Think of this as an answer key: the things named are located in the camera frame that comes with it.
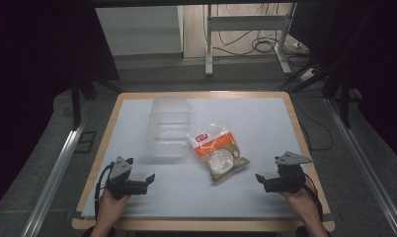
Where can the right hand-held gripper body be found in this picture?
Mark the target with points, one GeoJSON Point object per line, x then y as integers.
{"type": "Point", "coordinates": [285, 177]}

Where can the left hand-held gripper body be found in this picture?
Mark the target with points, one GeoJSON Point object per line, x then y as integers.
{"type": "Point", "coordinates": [121, 179]}

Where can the clear snack bag orange label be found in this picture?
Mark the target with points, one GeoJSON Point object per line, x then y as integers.
{"type": "Point", "coordinates": [216, 152]}

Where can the clear plastic container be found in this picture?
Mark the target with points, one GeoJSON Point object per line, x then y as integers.
{"type": "Point", "coordinates": [169, 128]}

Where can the person's left hand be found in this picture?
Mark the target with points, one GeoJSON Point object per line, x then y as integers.
{"type": "Point", "coordinates": [111, 205]}

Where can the person's right hand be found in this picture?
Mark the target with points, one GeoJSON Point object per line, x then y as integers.
{"type": "Point", "coordinates": [300, 204]}

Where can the white table mat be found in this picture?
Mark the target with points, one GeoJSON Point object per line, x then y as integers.
{"type": "Point", "coordinates": [186, 197]}

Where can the black metal stand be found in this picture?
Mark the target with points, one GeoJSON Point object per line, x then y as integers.
{"type": "Point", "coordinates": [344, 102]}
{"type": "Point", "coordinates": [76, 102]}

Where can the white power strip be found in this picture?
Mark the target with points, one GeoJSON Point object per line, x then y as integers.
{"type": "Point", "coordinates": [307, 74]}

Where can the white cabinet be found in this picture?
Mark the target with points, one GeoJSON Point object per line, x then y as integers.
{"type": "Point", "coordinates": [139, 31]}

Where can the dark curtain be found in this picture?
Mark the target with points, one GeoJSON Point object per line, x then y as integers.
{"type": "Point", "coordinates": [381, 65]}
{"type": "Point", "coordinates": [38, 65]}

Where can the black floor socket frame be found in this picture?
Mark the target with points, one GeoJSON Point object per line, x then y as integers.
{"type": "Point", "coordinates": [86, 142]}

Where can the aluminium floor rail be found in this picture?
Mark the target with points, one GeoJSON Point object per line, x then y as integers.
{"type": "Point", "coordinates": [53, 181]}
{"type": "Point", "coordinates": [367, 168]}

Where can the white metal desk frame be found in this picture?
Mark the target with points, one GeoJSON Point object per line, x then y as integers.
{"type": "Point", "coordinates": [249, 23]}

